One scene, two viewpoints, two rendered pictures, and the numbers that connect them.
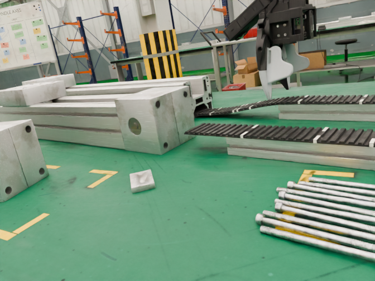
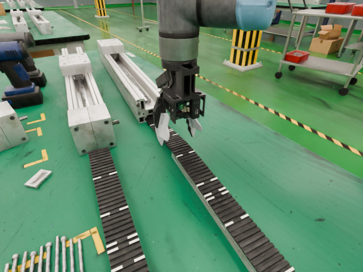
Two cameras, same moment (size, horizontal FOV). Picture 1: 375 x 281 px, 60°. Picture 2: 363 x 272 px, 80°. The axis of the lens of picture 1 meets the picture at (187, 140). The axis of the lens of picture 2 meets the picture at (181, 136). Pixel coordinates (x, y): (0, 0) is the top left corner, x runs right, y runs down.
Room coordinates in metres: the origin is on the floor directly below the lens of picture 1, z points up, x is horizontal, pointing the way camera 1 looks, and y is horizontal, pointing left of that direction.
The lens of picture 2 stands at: (0.21, -0.38, 1.16)
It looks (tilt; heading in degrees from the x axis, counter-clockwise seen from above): 35 degrees down; 23
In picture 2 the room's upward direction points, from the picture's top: straight up
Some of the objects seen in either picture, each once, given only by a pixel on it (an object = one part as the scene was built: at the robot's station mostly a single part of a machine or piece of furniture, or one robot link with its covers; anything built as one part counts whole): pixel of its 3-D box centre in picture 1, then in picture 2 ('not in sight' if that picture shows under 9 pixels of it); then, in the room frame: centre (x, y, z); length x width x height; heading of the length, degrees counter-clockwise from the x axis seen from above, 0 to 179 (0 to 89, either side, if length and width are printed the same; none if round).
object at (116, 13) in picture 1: (78, 53); not in sight; (10.77, 2.95, 1.10); 3.30 x 0.90 x 2.20; 57
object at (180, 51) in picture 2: not in sight; (180, 47); (0.61, -0.20, 1.06); 0.08 x 0.08 x 0.05
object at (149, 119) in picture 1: (161, 116); (96, 127); (0.58, 0.04, 0.83); 0.12 x 0.09 x 0.10; 139
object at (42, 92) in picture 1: (32, 98); (76, 67); (0.86, 0.38, 0.87); 0.16 x 0.11 x 0.07; 49
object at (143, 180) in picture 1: (142, 180); (39, 178); (0.40, 0.07, 0.78); 0.05 x 0.03 x 0.01; 9
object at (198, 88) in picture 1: (95, 100); (123, 72); (1.00, 0.26, 0.82); 0.80 x 0.10 x 0.09; 49
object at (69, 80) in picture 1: (49, 87); (111, 48); (1.17, 0.45, 0.87); 0.16 x 0.11 x 0.07; 49
